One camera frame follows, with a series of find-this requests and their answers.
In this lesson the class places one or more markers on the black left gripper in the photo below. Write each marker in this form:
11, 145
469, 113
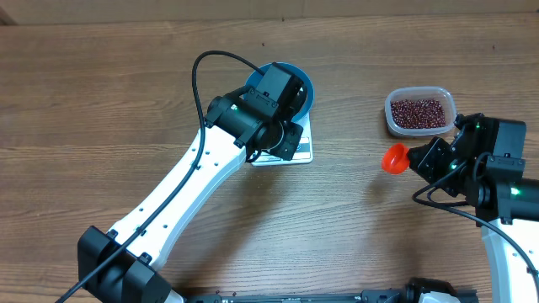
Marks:
294, 135

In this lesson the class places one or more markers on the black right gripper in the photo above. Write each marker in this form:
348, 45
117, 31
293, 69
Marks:
427, 158

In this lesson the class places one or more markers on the red scoop with blue handle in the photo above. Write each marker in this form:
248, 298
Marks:
395, 160

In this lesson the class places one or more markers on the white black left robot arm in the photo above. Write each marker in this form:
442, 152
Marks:
122, 265

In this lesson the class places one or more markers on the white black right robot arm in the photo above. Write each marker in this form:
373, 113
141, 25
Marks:
479, 175

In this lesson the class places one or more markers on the white digital kitchen scale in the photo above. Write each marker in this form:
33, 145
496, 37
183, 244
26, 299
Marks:
304, 152

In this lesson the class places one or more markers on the blue plastic bowl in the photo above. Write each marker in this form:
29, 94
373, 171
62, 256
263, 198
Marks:
307, 94

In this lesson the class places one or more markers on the red adzuki beans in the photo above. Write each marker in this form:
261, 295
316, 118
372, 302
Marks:
426, 113

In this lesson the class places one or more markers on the clear plastic food container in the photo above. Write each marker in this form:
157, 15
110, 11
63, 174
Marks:
415, 94

